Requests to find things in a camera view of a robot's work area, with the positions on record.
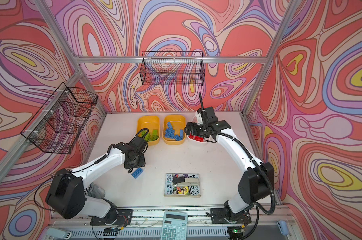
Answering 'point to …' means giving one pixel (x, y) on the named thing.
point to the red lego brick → (196, 138)
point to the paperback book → (189, 190)
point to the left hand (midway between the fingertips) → (141, 163)
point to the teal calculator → (174, 225)
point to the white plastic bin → (204, 142)
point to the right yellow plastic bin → (177, 122)
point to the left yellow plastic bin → (151, 122)
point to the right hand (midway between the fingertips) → (192, 133)
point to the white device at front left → (58, 233)
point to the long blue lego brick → (181, 133)
